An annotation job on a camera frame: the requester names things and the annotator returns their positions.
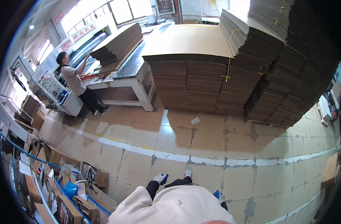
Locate person's left hand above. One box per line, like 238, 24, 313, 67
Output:
153, 174, 169, 186

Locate person's right hand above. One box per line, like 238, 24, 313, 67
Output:
213, 190, 226, 204

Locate person's legs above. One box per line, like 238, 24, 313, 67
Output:
164, 167, 194, 189

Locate person's body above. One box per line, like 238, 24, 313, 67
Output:
107, 184, 237, 224

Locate blue plastic bowl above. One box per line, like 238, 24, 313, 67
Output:
64, 182, 79, 199

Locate white machine feed table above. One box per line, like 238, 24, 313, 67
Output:
81, 41, 156, 112

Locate wide stack of cardboard sheets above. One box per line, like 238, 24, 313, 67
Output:
142, 24, 272, 116

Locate heap of cartons and clutter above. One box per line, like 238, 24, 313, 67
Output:
1, 133, 119, 224

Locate brown flat carton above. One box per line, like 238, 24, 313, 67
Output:
321, 153, 341, 189

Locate slanted stack of cardboard sheets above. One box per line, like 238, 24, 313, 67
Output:
90, 22, 144, 75

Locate white machine with panel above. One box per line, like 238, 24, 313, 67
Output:
317, 70, 341, 127

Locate white carton machine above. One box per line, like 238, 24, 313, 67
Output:
29, 22, 118, 117

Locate pile of brown boards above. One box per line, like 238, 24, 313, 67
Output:
14, 95, 46, 131

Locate tall stack of cardboard sheets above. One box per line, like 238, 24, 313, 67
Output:
220, 0, 340, 127

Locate red banner sign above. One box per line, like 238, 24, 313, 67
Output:
71, 22, 97, 42

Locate yellow strapping band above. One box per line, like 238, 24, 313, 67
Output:
220, 29, 243, 82

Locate blue metal rail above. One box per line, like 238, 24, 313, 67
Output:
0, 130, 112, 224

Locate dark wall sign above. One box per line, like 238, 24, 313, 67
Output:
156, 0, 176, 15

